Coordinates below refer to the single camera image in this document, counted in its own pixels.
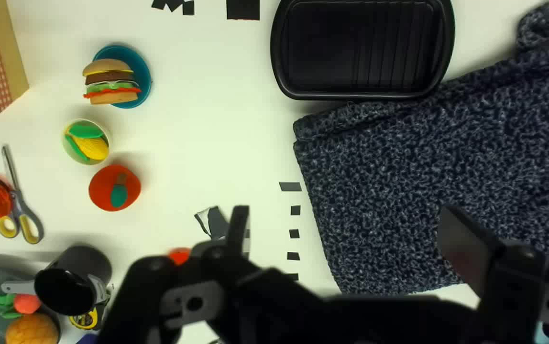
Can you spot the black mug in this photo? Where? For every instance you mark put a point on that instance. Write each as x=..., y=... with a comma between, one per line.
x=64, y=290

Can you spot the small teal plate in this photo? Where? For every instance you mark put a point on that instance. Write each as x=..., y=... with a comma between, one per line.
x=141, y=64

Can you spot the black plastic food tray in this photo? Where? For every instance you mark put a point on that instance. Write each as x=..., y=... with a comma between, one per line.
x=363, y=45

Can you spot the yellow black tape roll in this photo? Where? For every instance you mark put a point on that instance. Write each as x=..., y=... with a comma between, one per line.
x=84, y=320

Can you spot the dark blue knit blanket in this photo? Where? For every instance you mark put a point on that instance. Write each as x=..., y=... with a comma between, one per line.
x=428, y=165

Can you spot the crumpled grey tape piece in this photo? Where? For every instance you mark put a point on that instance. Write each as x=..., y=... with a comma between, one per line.
x=214, y=221

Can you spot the orange toy carrot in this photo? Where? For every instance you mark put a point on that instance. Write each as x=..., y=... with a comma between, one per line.
x=28, y=305

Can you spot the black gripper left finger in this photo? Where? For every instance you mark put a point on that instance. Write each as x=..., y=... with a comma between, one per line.
x=239, y=236

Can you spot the red toy tomato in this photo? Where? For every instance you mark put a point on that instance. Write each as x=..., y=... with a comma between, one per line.
x=103, y=192

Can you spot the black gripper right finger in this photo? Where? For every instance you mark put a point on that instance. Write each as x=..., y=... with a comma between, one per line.
x=468, y=251

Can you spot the orange toy bun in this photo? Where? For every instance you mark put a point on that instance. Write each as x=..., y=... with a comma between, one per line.
x=32, y=330

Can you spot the yellow green felt toy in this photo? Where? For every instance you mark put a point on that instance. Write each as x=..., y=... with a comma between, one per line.
x=87, y=142

